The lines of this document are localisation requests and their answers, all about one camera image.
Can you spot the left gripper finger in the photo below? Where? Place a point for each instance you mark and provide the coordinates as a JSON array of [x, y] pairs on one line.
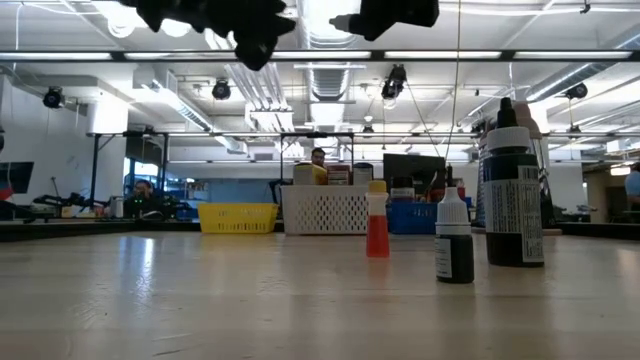
[[255, 52]]

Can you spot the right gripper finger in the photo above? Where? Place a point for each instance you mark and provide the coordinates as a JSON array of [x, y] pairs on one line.
[[370, 29]]

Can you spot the yellow Corn Pops box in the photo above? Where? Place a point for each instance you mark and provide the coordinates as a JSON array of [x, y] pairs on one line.
[[309, 175]]

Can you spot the blue Frosted Flakes box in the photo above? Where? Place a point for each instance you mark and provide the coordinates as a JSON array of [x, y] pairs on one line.
[[363, 175]]

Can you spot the purple Raisin Bran box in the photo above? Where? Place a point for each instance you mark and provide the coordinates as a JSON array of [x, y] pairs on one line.
[[338, 176]]

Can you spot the purple-label spice jar black lid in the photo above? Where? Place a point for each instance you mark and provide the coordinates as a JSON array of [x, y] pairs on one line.
[[402, 187]]

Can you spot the red dropper bottle yellow cap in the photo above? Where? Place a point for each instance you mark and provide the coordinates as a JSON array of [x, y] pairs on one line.
[[377, 235]]

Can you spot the large dark bottle white cap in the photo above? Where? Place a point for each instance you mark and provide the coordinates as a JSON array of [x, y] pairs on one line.
[[510, 225]]

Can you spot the background black robot arm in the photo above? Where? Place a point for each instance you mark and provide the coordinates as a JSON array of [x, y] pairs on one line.
[[65, 200]]

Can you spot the black overhead light bar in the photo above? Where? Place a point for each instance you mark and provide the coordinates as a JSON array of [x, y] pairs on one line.
[[377, 55]]

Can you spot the black ceiling spotlight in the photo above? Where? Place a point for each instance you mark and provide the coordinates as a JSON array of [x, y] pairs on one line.
[[395, 82], [221, 90], [53, 97], [577, 91]]

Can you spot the person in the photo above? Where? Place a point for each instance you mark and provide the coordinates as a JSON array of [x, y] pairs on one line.
[[632, 185], [142, 192], [318, 157]]

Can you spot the black monitor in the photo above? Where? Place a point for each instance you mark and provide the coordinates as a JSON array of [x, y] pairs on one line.
[[414, 167], [15, 176]]

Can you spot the yellow plastic basket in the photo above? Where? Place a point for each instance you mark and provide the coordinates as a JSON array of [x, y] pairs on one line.
[[237, 218]]

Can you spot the white plastic basket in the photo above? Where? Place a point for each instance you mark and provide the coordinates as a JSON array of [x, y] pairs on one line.
[[327, 210]]

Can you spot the blue plastic basket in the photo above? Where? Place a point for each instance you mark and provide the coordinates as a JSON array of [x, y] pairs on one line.
[[412, 218]]

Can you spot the silver ventilation duct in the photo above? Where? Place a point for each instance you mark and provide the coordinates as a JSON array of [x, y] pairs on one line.
[[330, 60]]

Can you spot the black metal stand frame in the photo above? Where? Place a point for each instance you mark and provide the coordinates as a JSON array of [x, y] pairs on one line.
[[95, 165]]

